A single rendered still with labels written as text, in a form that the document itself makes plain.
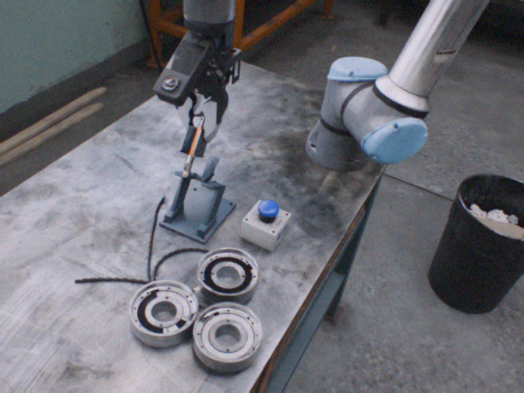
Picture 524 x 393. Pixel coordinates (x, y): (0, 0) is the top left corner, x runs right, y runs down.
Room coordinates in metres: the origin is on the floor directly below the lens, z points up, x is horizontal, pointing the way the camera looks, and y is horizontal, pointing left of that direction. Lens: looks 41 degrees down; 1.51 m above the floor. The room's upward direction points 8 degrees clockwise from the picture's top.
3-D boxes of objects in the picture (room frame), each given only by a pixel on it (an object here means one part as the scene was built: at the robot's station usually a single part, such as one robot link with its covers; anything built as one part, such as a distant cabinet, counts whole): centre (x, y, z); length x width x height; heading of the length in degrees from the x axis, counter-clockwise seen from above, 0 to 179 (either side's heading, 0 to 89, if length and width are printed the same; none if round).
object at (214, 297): (0.57, 0.03, 0.82); 0.10 x 0.10 x 0.04
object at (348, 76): (1.01, -0.17, 0.97); 0.13 x 0.12 x 0.14; 25
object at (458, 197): (1.39, -0.83, 0.21); 0.34 x 0.34 x 0.43
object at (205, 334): (0.46, 0.02, 0.82); 0.08 x 0.08 x 0.02
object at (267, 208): (0.71, -0.02, 0.85); 0.04 x 0.04 x 0.05
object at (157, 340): (0.48, 0.12, 0.82); 0.10 x 0.10 x 0.04
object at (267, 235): (0.72, -0.02, 0.82); 0.08 x 0.07 x 0.05; 157
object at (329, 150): (1.02, -0.17, 0.85); 0.15 x 0.15 x 0.10
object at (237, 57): (0.75, 0.11, 1.14); 0.09 x 0.08 x 0.12; 160
